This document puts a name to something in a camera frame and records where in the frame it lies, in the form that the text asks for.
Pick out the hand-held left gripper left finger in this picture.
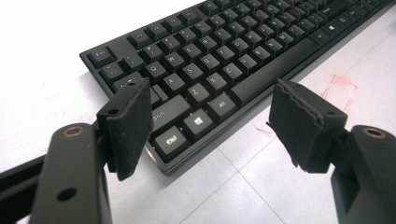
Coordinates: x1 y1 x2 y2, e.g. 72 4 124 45
96 77 154 182

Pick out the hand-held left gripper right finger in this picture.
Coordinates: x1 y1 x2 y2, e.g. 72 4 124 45
266 78 348 175

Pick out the black computer keyboard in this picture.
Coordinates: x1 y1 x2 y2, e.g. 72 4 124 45
78 0 396 176

